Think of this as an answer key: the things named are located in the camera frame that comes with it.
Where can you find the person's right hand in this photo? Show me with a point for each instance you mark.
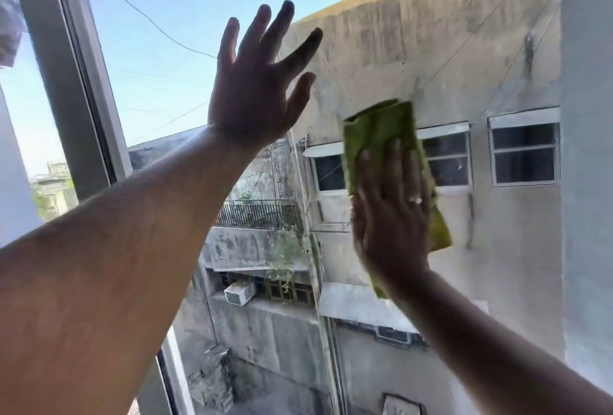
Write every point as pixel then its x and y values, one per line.
pixel 390 223

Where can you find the person's left hand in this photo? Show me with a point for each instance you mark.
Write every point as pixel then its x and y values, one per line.
pixel 249 93

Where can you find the person's left middle finger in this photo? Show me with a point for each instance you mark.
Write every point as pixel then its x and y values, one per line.
pixel 280 26

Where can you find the person's left little finger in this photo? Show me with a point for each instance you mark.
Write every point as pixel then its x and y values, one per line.
pixel 228 41

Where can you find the person's left thumb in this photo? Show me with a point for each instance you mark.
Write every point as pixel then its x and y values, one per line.
pixel 301 93

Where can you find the person's right fingers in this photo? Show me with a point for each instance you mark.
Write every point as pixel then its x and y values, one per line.
pixel 392 170

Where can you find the green cleaning cloth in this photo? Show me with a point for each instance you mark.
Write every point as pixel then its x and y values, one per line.
pixel 378 125

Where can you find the person's right forearm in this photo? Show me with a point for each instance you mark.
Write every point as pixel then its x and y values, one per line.
pixel 479 347

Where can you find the person's left forearm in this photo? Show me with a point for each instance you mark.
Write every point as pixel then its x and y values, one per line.
pixel 96 261

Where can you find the white framed building window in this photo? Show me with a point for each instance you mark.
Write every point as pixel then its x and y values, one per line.
pixel 448 160
pixel 525 148
pixel 329 172

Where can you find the black balcony railing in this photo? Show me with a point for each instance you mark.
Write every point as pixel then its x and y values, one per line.
pixel 258 216

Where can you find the grey concrete building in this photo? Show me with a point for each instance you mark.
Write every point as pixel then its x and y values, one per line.
pixel 431 45

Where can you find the grey window air conditioner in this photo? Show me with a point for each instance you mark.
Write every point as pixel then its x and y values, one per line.
pixel 393 335

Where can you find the white air conditioner unit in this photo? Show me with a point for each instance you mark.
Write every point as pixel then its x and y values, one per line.
pixel 239 293

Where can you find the white hanging fabric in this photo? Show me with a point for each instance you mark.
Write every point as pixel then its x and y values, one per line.
pixel 9 12

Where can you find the distant pale building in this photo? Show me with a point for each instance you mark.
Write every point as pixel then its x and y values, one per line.
pixel 55 187

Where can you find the white window frame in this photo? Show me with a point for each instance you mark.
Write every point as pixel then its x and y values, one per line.
pixel 62 69

